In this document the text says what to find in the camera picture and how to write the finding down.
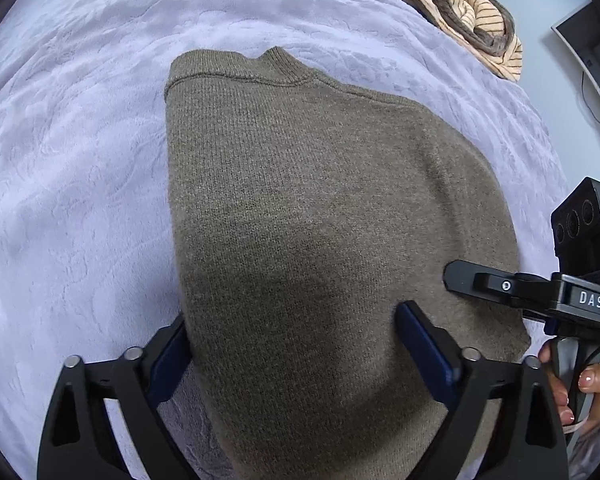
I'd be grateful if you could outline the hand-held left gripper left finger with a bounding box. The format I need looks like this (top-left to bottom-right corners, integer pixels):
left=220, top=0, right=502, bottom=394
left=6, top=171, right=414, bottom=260
left=37, top=312, right=197, bottom=480

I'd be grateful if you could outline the olive brown knit sweater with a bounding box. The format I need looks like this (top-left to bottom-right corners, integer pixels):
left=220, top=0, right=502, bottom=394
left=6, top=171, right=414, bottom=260
left=164, top=46, right=532, bottom=480

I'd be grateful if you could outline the person's right hand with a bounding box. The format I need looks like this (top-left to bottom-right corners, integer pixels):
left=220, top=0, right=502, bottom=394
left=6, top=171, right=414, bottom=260
left=537, top=341, right=600, bottom=426

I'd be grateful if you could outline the cream striped garment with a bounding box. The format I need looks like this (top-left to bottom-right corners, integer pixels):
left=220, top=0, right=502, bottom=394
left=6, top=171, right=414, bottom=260
left=370, top=0, right=524, bottom=83

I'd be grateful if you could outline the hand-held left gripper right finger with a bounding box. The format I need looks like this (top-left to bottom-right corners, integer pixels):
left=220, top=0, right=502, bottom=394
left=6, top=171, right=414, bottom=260
left=394, top=301, right=569, bottom=480

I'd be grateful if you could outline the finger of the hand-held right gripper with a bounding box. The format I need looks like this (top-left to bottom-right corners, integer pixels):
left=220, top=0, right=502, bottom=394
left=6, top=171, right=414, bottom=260
left=444, top=260, right=556, bottom=314

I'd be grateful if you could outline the lavender textured blanket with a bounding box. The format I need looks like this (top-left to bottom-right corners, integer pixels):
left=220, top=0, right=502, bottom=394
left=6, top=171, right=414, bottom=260
left=0, top=0, right=571, bottom=480

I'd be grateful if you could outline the black cable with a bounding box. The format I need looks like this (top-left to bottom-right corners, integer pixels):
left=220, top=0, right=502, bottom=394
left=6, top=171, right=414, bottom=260
left=581, top=72, right=600, bottom=131

